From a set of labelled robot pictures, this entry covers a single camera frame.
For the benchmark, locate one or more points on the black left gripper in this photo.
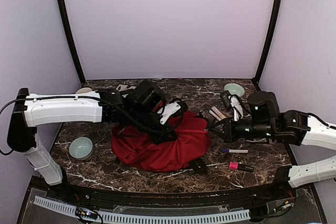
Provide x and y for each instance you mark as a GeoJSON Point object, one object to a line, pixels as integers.
{"type": "Point", "coordinates": [162, 135]}

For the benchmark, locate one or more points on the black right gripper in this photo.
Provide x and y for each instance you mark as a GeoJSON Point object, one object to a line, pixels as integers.
{"type": "Point", "coordinates": [229, 134]}

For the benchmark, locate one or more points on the red student backpack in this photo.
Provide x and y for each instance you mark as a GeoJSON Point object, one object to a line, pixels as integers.
{"type": "Point", "coordinates": [136, 149]}

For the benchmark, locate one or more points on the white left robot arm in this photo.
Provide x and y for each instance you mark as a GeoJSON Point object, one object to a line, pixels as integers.
{"type": "Point", "coordinates": [145, 107]}

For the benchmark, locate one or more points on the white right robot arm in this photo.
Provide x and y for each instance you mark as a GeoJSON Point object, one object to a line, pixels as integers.
{"type": "Point", "coordinates": [265, 121]}

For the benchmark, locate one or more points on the pink yellow pastel highlighter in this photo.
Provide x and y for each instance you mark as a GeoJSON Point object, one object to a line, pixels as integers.
{"type": "Point", "coordinates": [218, 112]}

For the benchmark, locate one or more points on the teal capped white marker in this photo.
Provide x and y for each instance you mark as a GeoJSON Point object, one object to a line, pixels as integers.
{"type": "Point", "coordinates": [215, 115]}

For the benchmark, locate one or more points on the purple capped white marker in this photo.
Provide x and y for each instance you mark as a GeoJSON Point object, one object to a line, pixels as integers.
{"type": "Point", "coordinates": [235, 151]}

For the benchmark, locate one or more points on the pink and black highlighter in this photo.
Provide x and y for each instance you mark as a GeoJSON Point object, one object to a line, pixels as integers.
{"type": "Point", "coordinates": [238, 166]}

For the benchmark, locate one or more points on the green bowl back right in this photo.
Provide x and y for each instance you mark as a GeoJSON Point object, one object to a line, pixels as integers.
{"type": "Point", "coordinates": [234, 88]}

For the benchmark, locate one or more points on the green bowl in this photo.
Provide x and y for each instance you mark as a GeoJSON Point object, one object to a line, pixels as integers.
{"type": "Point", "coordinates": [234, 88]}
{"type": "Point", "coordinates": [81, 148]}

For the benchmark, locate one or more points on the floral ceramic trivet tile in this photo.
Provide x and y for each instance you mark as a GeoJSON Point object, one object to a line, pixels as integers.
{"type": "Point", "coordinates": [124, 87]}

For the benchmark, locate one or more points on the green bowl front left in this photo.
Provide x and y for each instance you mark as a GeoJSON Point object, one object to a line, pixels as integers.
{"type": "Point", "coordinates": [81, 148]}

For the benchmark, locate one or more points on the cream floral mug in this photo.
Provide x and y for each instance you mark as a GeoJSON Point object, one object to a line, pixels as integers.
{"type": "Point", "coordinates": [83, 90]}

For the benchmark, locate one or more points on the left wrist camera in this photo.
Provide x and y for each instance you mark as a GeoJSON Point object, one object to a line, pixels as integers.
{"type": "Point", "coordinates": [173, 109]}

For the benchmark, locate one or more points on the black curved table edge rail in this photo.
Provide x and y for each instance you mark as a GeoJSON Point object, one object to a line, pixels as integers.
{"type": "Point", "coordinates": [246, 197]}

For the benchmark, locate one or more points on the white slotted cable duct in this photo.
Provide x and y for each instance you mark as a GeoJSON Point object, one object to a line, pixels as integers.
{"type": "Point", "coordinates": [123, 214]}

